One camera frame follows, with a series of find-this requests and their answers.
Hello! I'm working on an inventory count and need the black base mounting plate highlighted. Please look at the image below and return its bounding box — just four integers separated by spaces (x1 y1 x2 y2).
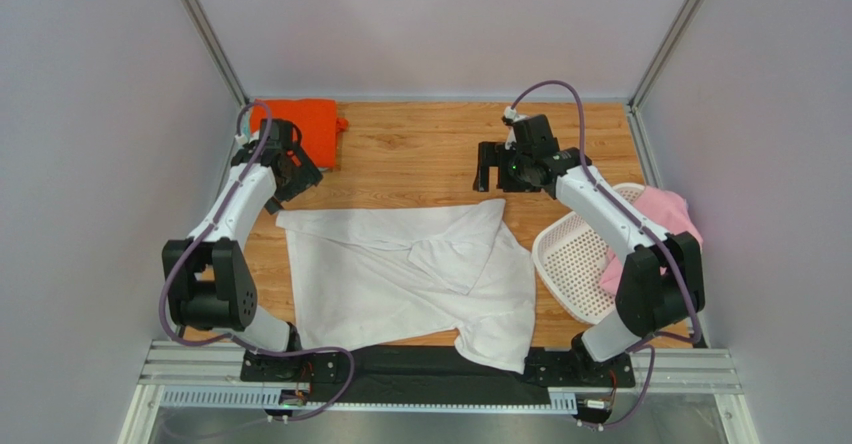
239 345 636 405

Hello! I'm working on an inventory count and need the folded orange t shirt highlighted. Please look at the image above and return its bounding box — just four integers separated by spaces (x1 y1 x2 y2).
265 98 349 169

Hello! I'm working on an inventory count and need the white t shirt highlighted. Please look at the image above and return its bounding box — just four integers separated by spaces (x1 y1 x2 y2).
276 199 536 373

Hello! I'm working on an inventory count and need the aluminium front frame rail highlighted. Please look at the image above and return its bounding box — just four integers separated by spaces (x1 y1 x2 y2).
138 341 741 416

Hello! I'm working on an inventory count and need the right aluminium corner post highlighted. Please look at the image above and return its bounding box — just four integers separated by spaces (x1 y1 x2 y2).
629 0 704 114

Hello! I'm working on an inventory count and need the pink t shirt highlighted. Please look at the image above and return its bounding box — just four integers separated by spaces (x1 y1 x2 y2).
599 186 704 295

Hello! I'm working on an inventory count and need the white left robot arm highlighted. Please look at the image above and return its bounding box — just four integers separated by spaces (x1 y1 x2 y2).
158 119 322 355

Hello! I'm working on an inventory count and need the aluminium corner post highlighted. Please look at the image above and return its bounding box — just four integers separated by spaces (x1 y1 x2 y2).
181 0 249 106
629 0 704 114

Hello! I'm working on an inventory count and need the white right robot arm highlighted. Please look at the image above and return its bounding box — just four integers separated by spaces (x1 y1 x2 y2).
473 108 705 362

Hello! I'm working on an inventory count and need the white perforated plastic basket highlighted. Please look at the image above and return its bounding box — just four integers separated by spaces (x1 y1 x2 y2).
532 212 615 325

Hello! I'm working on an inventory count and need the left aluminium corner post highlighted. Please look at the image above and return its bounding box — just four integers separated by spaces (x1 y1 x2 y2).
181 0 249 106

